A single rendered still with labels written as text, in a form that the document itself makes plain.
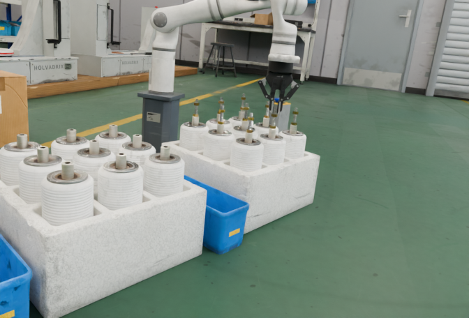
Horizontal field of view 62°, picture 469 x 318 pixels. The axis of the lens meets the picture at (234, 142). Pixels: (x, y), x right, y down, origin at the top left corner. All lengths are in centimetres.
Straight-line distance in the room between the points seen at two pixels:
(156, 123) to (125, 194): 77
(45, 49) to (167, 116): 204
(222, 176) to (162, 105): 53
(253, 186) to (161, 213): 33
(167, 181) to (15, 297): 37
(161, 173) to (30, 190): 27
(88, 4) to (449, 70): 484
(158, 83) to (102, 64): 227
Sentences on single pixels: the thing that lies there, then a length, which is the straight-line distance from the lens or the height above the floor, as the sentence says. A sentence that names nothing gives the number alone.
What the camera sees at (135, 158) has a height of 23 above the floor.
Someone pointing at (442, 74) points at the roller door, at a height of 33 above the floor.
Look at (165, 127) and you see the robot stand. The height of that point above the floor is 17.
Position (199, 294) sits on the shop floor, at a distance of 92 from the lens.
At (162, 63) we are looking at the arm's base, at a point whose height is 42.
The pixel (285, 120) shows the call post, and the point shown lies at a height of 24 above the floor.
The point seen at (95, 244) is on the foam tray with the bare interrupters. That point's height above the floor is 13.
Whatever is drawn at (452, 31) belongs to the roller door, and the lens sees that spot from 645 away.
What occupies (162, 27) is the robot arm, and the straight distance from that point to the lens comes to 158.
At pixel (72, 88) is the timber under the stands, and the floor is 3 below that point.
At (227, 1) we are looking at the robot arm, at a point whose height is 67.
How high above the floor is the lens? 55
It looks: 15 degrees down
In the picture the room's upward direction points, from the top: 6 degrees clockwise
